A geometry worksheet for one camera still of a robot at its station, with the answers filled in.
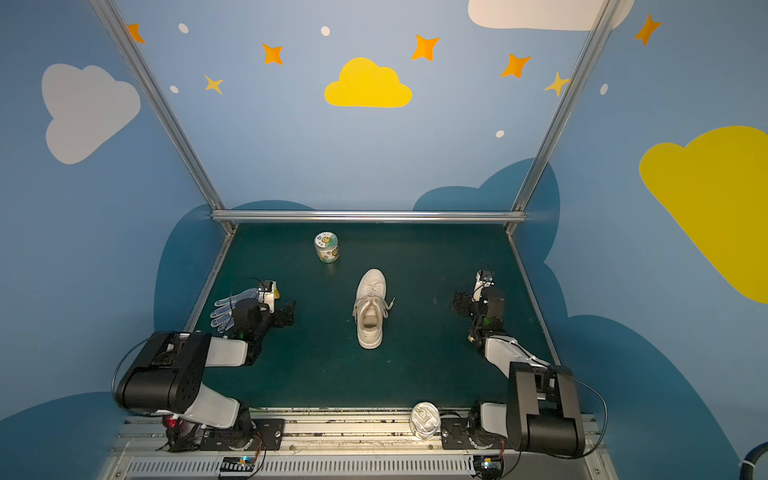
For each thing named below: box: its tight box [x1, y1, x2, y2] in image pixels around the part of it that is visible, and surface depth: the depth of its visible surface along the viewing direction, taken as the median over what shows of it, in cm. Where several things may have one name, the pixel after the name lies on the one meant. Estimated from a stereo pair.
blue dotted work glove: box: [210, 288, 261, 333], surface depth 98 cm
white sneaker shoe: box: [353, 268, 396, 349], surface depth 91 cm
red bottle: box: [163, 415, 177, 429], surface depth 75 cm
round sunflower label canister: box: [314, 231, 340, 263], surface depth 109 cm
